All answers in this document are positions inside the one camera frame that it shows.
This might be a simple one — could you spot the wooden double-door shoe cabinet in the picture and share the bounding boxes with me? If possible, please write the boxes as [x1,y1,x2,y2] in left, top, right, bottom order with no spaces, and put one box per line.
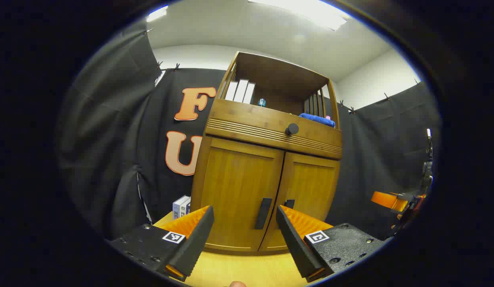
[190,51,344,256]

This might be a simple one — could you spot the black backdrop cloth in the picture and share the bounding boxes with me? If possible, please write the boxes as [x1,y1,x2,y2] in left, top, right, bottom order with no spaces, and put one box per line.
[58,24,441,240]

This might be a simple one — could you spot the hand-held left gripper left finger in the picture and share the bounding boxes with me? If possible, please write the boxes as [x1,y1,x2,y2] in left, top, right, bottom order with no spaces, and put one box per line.
[106,205,215,282]

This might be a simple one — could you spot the blue towel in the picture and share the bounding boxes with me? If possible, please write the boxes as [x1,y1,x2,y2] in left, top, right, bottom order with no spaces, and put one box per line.
[298,113,336,128]

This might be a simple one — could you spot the wooden drawer with black knob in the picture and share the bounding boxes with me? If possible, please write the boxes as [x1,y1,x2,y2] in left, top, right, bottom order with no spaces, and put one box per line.
[204,98,343,160]

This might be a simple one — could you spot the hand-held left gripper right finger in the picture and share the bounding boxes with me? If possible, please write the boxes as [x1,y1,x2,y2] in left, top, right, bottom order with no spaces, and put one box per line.
[276,205,387,283]

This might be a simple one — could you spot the wooden cabinet door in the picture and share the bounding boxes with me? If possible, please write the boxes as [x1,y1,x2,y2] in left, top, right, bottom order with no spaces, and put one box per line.
[191,136,285,252]
[258,151,340,252]

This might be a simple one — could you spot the long ceiling light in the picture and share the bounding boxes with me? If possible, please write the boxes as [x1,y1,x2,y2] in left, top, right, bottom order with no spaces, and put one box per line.
[147,6,169,22]

